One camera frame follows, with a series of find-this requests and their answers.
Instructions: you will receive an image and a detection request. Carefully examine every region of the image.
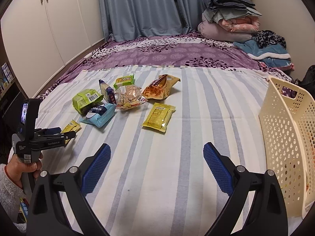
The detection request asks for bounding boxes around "person's left hand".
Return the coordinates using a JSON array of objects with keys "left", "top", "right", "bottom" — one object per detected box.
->
[{"left": 6, "top": 152, "right": 44, "bottom": 180}]

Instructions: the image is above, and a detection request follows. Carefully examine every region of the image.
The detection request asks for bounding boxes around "purple floral bed sheet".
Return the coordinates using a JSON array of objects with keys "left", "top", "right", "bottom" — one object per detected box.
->
[{"left": 32, "top": 31, "right": 293, "bottom": 99}]

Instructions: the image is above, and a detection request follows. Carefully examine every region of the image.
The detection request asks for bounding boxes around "small green snack packet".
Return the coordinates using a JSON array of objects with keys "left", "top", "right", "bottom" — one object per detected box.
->
[{"left": 113, "top": 74, "right": 135, "bottom": 89}]

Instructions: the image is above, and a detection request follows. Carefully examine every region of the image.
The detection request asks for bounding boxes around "leopard print cloth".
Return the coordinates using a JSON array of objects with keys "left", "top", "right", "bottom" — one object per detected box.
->
[{"left": 252, "top": 30, "right": 287, "bottom": 51}]

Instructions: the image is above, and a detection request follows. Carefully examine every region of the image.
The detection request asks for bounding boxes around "blue white snack box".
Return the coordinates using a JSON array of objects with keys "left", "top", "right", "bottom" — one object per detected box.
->
[{"left": 99, "top": 79, "right": 117, "bottom": 104}]

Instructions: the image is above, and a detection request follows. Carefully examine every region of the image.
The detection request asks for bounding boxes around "striped bed sheet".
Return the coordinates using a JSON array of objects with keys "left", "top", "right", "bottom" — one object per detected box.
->
[{"left": 32, "top": 65, "right": 296, "bottom": 236}]

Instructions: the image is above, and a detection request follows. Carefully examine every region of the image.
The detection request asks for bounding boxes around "brown orange snack bag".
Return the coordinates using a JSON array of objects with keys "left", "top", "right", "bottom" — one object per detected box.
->
[{"left": 142, "top": 74, "right": 181, "bottom": 100}]

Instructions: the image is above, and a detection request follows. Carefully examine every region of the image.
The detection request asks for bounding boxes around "mauve pillow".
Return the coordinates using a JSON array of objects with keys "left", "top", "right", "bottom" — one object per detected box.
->
[{"left": 198, "top": 12, "right": 254, "bottom": 42}]

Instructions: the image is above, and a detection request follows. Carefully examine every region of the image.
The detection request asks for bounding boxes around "large yellow snack packet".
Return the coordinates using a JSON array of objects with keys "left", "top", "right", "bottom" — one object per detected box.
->
[{"left": 141, "top": 102, "right": 176, "bottom": 133}]

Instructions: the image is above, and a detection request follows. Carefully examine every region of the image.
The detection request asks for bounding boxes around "large green snack packet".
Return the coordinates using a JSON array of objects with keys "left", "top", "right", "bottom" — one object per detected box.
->
[{"left": 72, "top": 88, "right": 104, "bottom": 115}]

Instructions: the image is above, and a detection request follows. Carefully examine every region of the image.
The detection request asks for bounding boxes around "small yellow snack packet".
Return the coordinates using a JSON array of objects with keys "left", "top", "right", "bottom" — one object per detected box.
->
[{"left": 60, "top": 119, "right": 81, "bottom": 138}]

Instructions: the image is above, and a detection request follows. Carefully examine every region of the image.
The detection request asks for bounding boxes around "blue fleece blanket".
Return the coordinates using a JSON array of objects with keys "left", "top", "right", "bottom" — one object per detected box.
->
[{"left": 232, "top": 39, "right": 292, "bottom": 67}]

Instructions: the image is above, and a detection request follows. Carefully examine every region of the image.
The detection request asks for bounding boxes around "clear bag of crackers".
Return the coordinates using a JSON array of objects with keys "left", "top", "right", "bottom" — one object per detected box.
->
[{"left": 115, "top": 85, "right": 148, "bottom": 110}]

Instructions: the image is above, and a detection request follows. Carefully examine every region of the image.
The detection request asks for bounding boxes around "light blue snack packet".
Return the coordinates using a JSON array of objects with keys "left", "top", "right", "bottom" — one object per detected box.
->
[{"left": 79, "top": 103, "right": 117, "bottom": 128}]

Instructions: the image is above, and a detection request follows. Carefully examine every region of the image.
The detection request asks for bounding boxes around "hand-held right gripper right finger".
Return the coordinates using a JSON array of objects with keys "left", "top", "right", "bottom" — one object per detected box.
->
[{"left": 203, "top": 142, "right": 288, "bottom": 236}]

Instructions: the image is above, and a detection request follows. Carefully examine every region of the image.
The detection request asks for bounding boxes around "black handbag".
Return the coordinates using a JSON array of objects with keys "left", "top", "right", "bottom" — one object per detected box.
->
[{"left": 295, "top": 65, "right": 315, "bottom": 92}]

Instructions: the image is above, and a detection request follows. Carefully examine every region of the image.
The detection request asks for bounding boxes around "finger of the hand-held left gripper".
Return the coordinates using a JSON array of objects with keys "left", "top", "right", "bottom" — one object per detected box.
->
[
  {"left": 43, "top": 131, "right": 77, "bottom": 140},
  {"left": 34, "top": 127, "right": 62, "bottom": 136}
]

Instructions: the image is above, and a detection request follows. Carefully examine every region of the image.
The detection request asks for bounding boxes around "pink floral folded quilt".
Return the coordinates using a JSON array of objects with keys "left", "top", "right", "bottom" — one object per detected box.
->
[{"left": 213, "top": 17, "right": 261, "bottom": 34}]

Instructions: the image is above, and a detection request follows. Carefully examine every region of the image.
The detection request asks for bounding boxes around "dark side cabinet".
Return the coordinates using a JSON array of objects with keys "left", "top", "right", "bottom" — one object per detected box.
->
[{"left": 0, "top": 63, "right": 28, "bottom": 138}]

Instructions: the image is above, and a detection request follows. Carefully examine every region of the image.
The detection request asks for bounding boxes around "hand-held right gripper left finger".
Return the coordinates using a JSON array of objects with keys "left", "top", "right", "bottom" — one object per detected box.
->
[{"left": 26, "top": 143, "right": 116, "bottom": 236}]

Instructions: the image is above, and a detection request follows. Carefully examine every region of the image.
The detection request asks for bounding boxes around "white wardrobe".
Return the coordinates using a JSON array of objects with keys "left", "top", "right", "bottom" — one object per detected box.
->
[{"left": 0, "top": 0, "right": 107, "bottom": 101}]

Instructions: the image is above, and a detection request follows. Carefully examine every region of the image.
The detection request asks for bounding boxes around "person's left forearm fuzzy sleeve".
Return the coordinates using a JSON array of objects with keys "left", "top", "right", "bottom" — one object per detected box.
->
[{"left": 0, "top": 163, "right": 28, "bottom": 210}]

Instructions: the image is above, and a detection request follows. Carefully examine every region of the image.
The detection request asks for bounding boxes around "light green folded blanket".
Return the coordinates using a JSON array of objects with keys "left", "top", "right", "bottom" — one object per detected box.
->
[{"left": 203, "top": 6, "right": 263, "bottom": 24}]

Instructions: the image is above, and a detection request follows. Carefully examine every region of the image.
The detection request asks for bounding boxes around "cream perforated plastic basket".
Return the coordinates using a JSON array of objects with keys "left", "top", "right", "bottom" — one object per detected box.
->
[{"left": 259, "top": 76, "right": 315, "bottom": 219}]

